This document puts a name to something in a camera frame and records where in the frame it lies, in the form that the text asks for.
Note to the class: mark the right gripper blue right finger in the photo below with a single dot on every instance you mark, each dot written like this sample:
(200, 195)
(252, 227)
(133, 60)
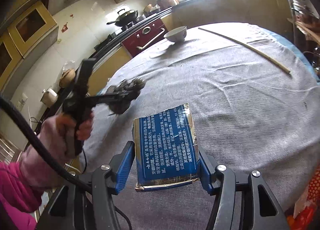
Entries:
(207, 172)

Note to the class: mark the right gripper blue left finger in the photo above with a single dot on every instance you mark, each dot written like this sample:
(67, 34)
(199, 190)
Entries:
(121, 165)

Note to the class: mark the blue silver toothpaste box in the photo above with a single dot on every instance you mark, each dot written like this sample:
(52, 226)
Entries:
(167, 153)

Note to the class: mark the pink sleeved left forearm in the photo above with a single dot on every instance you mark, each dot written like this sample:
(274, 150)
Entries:
(22, 185)

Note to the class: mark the left hand pink glove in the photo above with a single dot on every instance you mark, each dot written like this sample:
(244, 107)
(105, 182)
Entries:
(58, 133)

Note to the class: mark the brown clay pot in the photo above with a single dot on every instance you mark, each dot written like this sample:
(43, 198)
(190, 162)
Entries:
(66, 78)

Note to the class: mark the white rice cooker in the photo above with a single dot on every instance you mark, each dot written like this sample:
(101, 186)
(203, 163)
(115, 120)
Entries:
(49, 97)

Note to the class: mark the grey tablecloth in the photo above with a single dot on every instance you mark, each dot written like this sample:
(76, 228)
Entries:
(247, 112)

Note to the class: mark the yellow upper cabinet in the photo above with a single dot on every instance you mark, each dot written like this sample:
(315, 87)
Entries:
(25, 40)

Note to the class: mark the black wok with lid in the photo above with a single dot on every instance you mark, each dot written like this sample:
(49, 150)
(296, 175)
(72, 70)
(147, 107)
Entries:
(124, 17)

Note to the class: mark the dark red built-in oven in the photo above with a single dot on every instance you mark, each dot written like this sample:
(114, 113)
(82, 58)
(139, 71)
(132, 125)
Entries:
(145, 37)

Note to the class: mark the red plastic basket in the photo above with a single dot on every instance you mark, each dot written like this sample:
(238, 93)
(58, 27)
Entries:
(306, 206)

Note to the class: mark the white ceramic bowl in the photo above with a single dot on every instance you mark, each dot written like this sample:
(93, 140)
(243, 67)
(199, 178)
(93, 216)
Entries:
(176, 35)

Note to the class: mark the long thin wooden stick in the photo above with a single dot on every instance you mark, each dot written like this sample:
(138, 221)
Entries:
(275, 62)

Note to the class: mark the metal storage rack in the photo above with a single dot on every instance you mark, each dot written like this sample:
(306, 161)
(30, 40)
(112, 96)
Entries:
(305, 22)

